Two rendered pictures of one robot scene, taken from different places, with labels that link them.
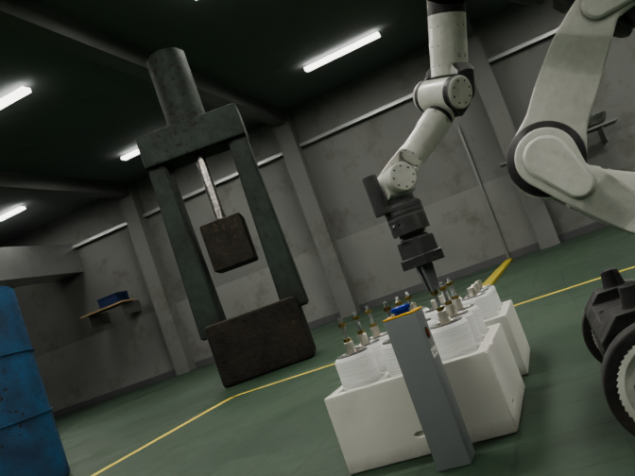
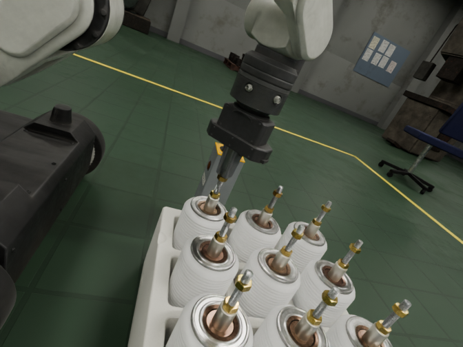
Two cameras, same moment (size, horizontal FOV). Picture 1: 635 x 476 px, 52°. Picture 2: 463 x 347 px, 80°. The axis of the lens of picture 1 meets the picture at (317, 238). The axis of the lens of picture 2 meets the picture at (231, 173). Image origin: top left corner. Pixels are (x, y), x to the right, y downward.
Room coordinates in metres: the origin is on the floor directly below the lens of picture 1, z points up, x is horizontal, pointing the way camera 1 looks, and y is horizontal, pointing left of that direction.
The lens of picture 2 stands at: (1.87, -0.48, 0.54)
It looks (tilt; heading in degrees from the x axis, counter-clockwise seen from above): 24 degrees down; 143
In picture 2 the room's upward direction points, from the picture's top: 24 degrees clockwise
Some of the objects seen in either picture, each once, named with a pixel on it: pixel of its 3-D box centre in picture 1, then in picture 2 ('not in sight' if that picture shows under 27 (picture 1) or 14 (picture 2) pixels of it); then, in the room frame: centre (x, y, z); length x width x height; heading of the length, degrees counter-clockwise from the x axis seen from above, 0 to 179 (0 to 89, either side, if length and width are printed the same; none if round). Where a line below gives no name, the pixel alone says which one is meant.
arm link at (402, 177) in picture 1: (393, 194); (280, 44); (1.48, -0.20, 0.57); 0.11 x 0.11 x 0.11; 17
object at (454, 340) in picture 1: (460, 362); (193, 242); (1.50, -0.21, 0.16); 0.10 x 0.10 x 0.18
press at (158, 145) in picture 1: (217, 208); not in sight; (5.53, 0.72, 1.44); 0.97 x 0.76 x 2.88; 73
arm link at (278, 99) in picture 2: (415, 239); (249, 114); (1.50, -0.21, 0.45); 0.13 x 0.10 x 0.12; 31
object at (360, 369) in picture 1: (365, 390); (290, 262); (1.57, 0.01, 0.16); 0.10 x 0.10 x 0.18
